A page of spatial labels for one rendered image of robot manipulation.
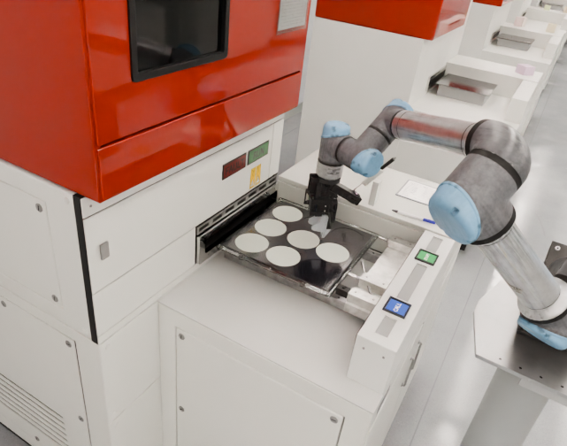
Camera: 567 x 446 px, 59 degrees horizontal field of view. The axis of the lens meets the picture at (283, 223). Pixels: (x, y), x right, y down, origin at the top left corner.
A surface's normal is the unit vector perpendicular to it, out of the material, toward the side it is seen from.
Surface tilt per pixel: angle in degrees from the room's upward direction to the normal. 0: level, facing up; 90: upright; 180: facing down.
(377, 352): 90
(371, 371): 90
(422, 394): 0
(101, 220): 90
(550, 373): 0
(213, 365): 90
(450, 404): 0
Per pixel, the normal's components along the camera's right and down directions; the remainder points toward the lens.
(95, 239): 0.86, 0.34
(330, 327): 0.11, -0.85
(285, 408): -0.50, 0.41
